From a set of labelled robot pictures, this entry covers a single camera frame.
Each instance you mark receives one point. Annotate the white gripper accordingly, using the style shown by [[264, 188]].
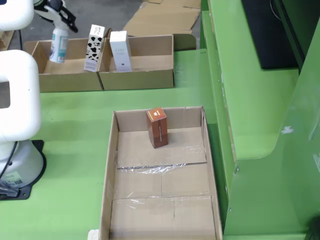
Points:
[[53, 12]]

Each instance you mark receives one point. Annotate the white bottle teal label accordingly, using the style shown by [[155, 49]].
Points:
[[58, 47]]

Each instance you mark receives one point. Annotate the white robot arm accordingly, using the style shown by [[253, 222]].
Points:
[[22, 100]]

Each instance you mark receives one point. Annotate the flattened cardboard pile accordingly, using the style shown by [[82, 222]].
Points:
[[160, 20]]

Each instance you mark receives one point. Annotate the divided cardboard box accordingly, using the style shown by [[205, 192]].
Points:
[[140, 80]]

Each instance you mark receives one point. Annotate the red carton box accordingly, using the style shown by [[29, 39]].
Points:
[[158, 132]]

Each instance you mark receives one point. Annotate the large cardboard tray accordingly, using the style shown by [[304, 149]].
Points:
[[162, 205]]

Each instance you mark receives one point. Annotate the cow print carton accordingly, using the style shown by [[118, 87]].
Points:
[[93, 50]]

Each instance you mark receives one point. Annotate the tall white carton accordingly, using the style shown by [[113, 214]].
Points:
[[120, 50]]

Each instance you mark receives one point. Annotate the wooden pallet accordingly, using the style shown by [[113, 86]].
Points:
[[5, 40]]

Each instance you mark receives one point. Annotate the green metal cabinet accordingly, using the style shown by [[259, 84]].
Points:
[[250, 100]]

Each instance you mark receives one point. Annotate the white foam piece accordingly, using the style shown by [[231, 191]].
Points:
[[93, 235]]

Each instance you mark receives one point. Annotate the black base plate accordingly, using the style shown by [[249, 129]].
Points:
[[37, 150]]

